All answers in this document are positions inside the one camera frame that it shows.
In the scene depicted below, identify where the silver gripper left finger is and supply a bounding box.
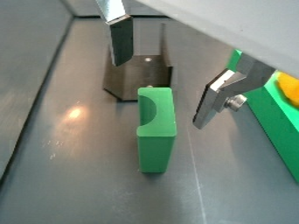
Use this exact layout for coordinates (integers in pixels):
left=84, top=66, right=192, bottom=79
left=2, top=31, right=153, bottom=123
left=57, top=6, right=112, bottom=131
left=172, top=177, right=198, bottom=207
left=96, top=0, right=133, bottom=67

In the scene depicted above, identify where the green arch block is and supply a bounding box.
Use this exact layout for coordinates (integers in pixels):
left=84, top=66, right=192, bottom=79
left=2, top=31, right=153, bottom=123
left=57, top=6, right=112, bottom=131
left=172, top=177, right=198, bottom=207
left=136, top=87, right=177, bottom=173

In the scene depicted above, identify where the green shape sorter board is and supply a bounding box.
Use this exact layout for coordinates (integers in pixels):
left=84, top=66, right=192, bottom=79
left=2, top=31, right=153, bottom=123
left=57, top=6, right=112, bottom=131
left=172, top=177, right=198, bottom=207
left=227, top=48, right=299, bottom=184

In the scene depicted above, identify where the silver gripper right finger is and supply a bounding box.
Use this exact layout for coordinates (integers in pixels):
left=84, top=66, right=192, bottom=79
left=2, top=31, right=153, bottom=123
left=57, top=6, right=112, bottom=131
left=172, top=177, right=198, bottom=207
left=192, top=53, right=275, bottom=129

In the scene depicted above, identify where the yellow pentagon block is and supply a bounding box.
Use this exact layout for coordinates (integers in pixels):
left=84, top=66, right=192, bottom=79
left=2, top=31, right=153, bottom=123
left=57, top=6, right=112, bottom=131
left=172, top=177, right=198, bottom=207
left=276, top=72, right=299, bottom=108

